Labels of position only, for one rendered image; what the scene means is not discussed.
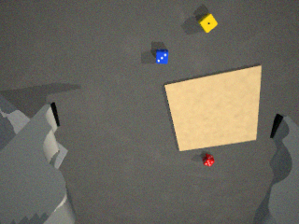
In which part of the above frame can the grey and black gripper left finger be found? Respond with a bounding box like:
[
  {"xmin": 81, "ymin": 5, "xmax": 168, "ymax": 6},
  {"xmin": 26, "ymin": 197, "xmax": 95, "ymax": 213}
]
[{"xmin": 0, "ymin": 102, "xmax": 76, "ymax": 224}]

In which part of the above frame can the red die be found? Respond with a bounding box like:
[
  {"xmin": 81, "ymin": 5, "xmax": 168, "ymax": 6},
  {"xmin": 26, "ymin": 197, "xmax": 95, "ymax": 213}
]
[{"xmin": 203, "ymin": 154, "xmax": 214, "ymax": 166}]

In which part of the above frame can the tan flat mat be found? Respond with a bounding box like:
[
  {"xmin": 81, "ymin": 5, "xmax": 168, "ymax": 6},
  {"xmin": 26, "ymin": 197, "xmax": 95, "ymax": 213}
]
[{"xmin": 164, "ymin": 65, "xmax": 262, "ymax": 151}]

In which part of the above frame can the blue die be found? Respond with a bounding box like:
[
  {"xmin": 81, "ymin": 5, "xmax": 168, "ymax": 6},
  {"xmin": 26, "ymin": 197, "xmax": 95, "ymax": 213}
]
[{"xmin": 156, "ymin": 49, "xmax": 168, "ymax": 63}]

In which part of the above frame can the yellow die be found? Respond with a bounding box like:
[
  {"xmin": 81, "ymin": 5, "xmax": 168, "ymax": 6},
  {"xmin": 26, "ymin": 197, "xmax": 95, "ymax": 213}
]
[{"xmin": 198, "ymin": 13, "xmax": 217, "ymax": 33}]

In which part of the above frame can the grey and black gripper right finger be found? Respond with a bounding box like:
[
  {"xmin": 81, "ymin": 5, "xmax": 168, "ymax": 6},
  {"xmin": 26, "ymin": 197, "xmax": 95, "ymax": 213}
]
[{"xmin": 252, "ymin": 114, "xmax": 299, "ymax": 224}]

